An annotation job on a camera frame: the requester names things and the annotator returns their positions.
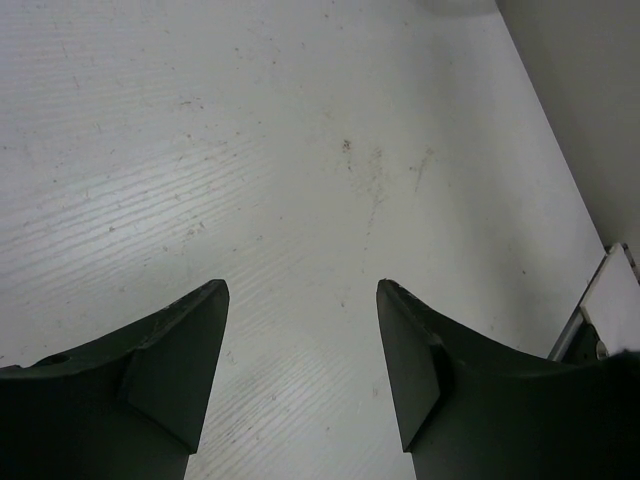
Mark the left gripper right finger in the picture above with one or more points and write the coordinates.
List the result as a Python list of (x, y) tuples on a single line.
[(468, 407)]

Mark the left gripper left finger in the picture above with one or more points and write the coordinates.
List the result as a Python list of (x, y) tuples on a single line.
[(128, 405)]

